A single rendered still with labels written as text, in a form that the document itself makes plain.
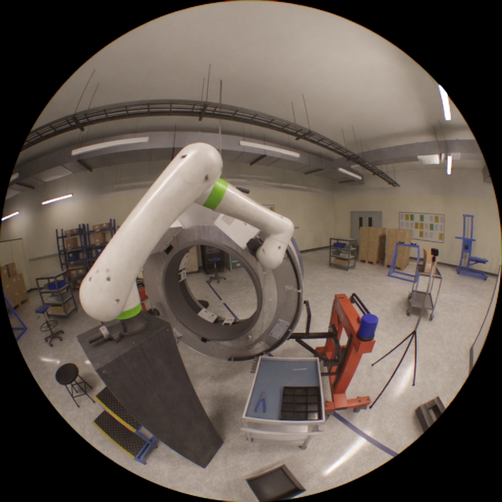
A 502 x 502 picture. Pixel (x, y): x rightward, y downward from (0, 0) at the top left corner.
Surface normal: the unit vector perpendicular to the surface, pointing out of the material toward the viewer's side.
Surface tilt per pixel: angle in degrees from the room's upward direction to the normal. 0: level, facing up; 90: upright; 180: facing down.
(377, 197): 90
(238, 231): 90
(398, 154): 90
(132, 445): 0
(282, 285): 90
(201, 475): 0
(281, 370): 0
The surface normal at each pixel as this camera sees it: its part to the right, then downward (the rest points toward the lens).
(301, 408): -0.04, -0.98
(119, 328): 0.91, -0.13
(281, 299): -0.21, 0.18
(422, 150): -0.89, 0.12
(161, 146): 0.46, 0.13
